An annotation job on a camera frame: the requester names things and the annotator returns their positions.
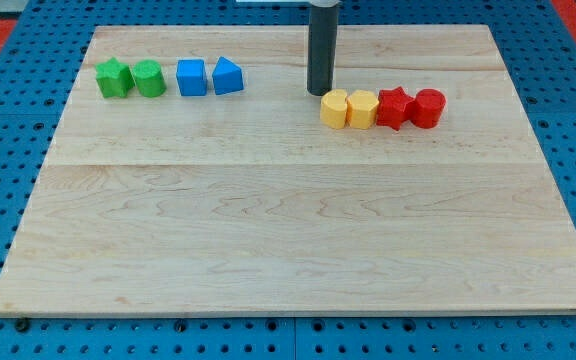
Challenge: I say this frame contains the red star block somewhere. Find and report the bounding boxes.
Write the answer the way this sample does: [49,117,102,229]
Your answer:
[376,87,414,131]

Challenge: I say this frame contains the blue triangle block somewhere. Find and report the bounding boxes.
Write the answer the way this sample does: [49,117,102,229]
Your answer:
[212,57,244,95]

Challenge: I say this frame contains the green star block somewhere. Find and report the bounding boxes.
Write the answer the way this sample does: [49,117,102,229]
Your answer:
[95,57,135,98]

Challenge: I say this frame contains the green cylinder block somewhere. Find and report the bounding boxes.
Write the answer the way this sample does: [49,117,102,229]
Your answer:
[132,59,167,98]

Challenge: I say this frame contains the light wooden board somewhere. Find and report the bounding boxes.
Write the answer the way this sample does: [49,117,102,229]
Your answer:
[0,25,576,318]

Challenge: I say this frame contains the yellow hexagon block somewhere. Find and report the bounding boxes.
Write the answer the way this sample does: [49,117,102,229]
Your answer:
[346,90,379,129]

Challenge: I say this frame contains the red cylinder block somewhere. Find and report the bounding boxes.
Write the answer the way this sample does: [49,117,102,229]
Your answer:
[411,88,446,129]

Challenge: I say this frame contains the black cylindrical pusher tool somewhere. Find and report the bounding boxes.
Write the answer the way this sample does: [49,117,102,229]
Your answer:
[307,0,339,96]

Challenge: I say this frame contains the blue cube block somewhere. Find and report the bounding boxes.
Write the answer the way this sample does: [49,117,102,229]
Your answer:
[176,59,207,97]

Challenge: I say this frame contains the yellow heart block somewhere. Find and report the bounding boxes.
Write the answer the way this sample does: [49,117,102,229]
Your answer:
[320,89,348,129]

